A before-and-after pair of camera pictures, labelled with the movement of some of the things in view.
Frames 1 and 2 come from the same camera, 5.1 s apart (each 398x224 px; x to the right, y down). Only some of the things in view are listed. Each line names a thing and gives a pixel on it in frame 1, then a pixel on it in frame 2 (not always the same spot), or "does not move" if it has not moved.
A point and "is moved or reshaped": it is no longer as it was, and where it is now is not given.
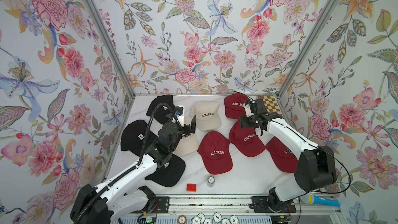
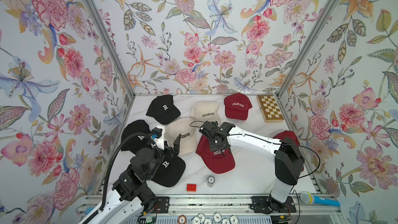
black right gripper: x=243 y=123 -> x=214 y=149
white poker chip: x=233 y=219 does not move
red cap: x=245 y=141 is moved or reshaped
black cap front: x=170 y=172 does not move
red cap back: x=235 y=105 does not move
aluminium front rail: x=226 y=205 does not move
